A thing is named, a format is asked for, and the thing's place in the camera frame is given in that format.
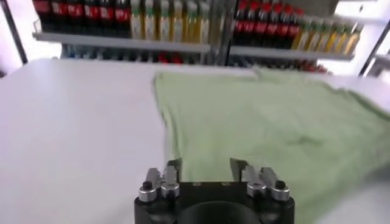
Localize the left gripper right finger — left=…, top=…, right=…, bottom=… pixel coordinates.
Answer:
left=230, top=158, right=290, bottom=202

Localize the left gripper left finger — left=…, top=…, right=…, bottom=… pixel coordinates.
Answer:
left=138, top=157, right=183, bottom=203

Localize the green polo shirt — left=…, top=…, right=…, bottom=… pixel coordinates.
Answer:
left=153, top=67, right=390, bottom=224

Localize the white metal bottle shelf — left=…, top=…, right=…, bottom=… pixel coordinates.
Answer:
left=32, top=0, right=228, bottom=66
left=213, top=0, right=363, bottom=74

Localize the yellow juice bottle green cap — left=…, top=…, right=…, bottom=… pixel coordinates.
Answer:
left=171, top=0, right=186, bottom=42
left=316, top=19, right=332, bottom=52
left=336, top=23, right=353, bottom=54
left=346, top=24, right=363, bottom=55
left=306, top=18, right=321, bottom=52
left=327, top=21, right=342, bottom=53
left=130, top=0, right=144, bottom=40
left=297, top=18, right=310, bottom=51
left=157, top=0, right=171, bottom=41
left=197, top=0, right=211, bottom=44
left=185, top=0, right=199, bottom=43
left=143, top=0, right=158, bottom=40

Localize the dark slanted window post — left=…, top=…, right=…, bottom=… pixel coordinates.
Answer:
left=358, top=21, right=390, bottom=77
left=0, top=0, right=29, bottom=65

